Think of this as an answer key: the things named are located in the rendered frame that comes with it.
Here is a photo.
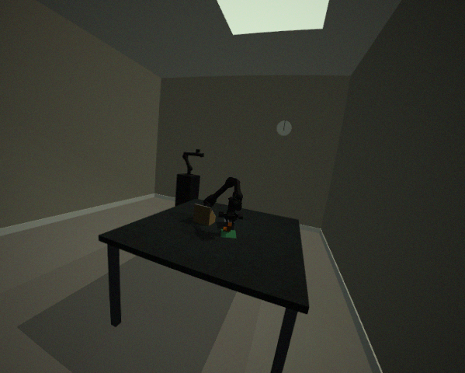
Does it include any orange l-shaped part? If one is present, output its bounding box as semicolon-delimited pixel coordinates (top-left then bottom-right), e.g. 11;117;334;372
223;222;232;232

